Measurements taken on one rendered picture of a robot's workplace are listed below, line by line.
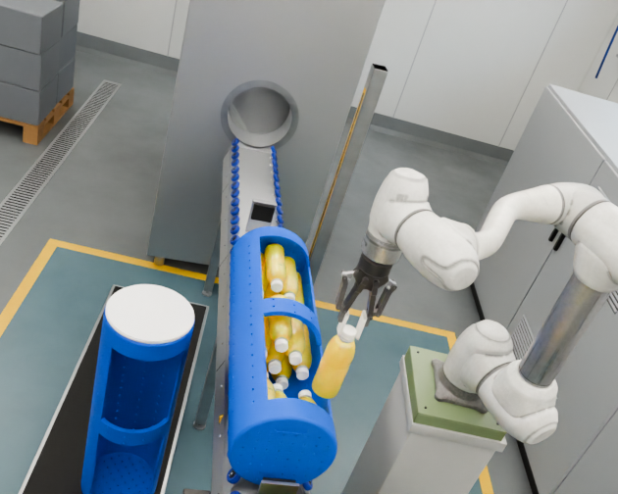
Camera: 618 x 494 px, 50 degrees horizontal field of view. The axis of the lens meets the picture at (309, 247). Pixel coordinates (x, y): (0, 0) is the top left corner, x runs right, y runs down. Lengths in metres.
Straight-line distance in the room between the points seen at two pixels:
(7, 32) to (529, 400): 4.00
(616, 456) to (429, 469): 1.23
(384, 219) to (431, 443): 1.05
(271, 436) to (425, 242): 0.71
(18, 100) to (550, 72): 4.77
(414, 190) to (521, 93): 5.72
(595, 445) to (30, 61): 4.04
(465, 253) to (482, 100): 5.74
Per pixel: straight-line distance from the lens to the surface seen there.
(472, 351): 2.11
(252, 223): 2.84
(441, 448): 2.28
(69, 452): 2.92
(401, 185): 1.37
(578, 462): 3.36
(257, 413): 1.73
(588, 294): 1.79
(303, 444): 1.78
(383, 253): 1.44
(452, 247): 1.29
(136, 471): 2.86
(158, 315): 2.18
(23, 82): 5.03
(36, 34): 4.86
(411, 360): 2.30
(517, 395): 2.01
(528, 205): 1.67
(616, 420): 3.20
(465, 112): 7.00
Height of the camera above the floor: 2.46
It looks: 32 degrees down
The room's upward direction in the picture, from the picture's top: 18 degrees clockwise
